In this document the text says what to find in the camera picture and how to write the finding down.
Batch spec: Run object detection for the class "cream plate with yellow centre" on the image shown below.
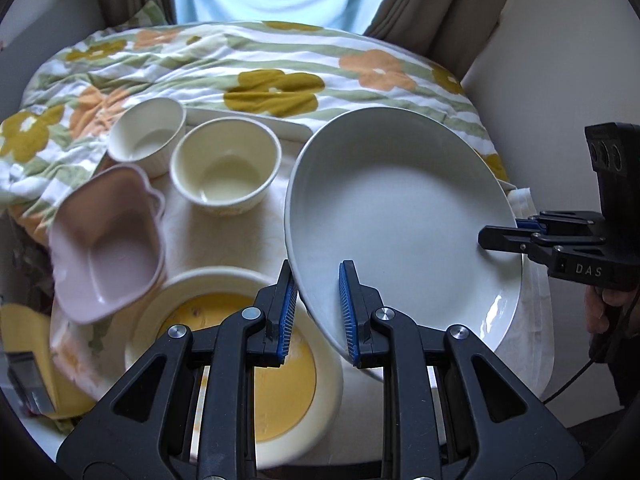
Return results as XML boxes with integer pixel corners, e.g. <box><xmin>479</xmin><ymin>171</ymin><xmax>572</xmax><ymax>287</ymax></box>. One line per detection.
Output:
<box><xmin>124</xmin><ymin>267</ymin><xmax>345</xmax><ymax>471</ymax></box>

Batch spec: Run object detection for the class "large grey-white plate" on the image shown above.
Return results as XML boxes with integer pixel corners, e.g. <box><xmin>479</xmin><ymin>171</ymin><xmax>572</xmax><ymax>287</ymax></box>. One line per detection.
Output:
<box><xmin>284</xmin><ymin>106</ymin><xmax>525</xmax><ymax>383</ymax></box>

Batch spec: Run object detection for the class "yellow cloth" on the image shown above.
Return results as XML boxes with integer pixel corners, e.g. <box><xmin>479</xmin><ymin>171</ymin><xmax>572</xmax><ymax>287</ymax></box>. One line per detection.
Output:
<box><xmin>0</xmin><ymin>302</ymin><xmax>96</xmax><ymax>433</ymax></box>

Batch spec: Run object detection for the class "pink heart-shaped bowl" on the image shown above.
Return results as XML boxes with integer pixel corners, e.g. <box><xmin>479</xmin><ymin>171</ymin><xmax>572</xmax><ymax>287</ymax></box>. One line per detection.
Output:
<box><xmin>48</xmin><ymin>164</ymin><xmax>167</xmax><ymax>324</ymax></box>

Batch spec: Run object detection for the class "small cream ribbed bowl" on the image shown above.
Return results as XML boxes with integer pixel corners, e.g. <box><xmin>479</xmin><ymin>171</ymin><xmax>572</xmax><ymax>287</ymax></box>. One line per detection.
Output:
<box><xmin>107</xmin><ymin>96</ymin><xmax>187</xmax><ymax>178</ymax></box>

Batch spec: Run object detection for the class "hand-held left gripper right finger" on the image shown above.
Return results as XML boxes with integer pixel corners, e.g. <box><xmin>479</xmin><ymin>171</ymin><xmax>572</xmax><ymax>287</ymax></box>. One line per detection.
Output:
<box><xmin>339</xmin><ymin>261</ymin><xmax>586</xmax><ymax>480</ymax></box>

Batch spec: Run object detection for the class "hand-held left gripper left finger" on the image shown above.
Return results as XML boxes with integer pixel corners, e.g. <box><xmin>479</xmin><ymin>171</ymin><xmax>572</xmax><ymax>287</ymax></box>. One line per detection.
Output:
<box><xmin>56</xmin><ymin>260</ymin><xmax>301</xmax><ymax>480</ymax></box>

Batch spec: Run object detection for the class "floral striped blanket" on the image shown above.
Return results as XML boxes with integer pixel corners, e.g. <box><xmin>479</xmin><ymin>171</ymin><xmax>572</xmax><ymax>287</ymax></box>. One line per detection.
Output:
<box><xmin>0</xmin><ymin>0</ymin><xmax>508</xmax><ymax>271</ymax></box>

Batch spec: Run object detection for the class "person's right hand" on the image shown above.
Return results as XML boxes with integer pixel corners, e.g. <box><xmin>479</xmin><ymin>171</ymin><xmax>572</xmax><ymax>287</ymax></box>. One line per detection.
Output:
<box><xmin>584</xmin><ymin>289</ymin><xmax>608</xmax><ymax>356</ymax></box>

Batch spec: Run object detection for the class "wide cream bowl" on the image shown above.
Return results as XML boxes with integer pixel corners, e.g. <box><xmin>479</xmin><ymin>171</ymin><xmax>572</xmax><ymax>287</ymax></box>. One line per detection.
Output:
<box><xmin>170</xmin><ymin>117</ymin><xmax>282</xmax><ymax>218</ymax></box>

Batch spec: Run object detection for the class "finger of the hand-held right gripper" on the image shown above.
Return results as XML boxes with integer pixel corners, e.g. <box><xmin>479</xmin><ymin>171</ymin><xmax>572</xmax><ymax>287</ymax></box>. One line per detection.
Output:
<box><xmin>516</xmin><ymin>211</ymin><xmax>607</xmax><ymax>235</ymax></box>
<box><xmin>477</xmin><ymin>226</ymin><xmax>607</xmax><ymax>264</ymax></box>

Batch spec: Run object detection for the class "dark flat device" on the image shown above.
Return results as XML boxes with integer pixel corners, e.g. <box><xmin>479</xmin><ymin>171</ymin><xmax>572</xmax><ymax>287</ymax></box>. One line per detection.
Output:
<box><xmin>5</xmin><ymin>350</ymin><xmax>56</xmax><ymax>416</ymax></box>

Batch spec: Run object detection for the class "black cable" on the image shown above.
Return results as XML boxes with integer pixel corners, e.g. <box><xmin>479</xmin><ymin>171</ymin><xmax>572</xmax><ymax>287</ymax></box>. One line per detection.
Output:
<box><xmin>542</xmin><ymin>350</ymin><xmax>601</xmax><ymax>403</ymax></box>

